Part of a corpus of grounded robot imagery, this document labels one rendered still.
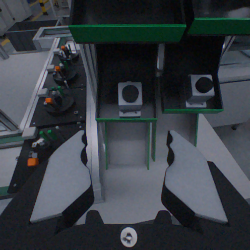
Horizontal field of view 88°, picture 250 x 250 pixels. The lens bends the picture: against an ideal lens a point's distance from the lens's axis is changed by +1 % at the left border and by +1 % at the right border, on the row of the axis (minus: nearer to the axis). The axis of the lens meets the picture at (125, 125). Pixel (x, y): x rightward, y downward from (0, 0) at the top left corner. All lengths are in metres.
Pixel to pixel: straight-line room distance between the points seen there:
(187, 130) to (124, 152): 0.22
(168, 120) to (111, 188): 0.34
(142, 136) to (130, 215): 0.28
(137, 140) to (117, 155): 0.08
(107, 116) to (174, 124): 0.25
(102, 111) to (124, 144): 0.17
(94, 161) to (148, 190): 0.23
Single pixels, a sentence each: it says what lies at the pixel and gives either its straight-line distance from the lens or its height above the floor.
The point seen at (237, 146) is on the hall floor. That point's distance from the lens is 2.10.
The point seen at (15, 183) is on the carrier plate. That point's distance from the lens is 0.58.
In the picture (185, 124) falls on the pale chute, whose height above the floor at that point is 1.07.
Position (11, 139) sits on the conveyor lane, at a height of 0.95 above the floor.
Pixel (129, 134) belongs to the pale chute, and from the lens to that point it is 0.42.
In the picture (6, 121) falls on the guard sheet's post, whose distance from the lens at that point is 0.69.
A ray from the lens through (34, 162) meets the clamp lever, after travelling 0.45.
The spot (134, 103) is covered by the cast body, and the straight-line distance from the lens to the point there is 0.24.
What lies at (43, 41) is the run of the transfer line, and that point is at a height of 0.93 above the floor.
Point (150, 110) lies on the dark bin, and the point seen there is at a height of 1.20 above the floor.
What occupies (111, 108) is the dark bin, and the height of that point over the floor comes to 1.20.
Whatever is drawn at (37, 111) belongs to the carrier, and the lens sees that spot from 0.74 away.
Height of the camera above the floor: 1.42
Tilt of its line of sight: 53 degrees down
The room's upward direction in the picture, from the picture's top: straight up
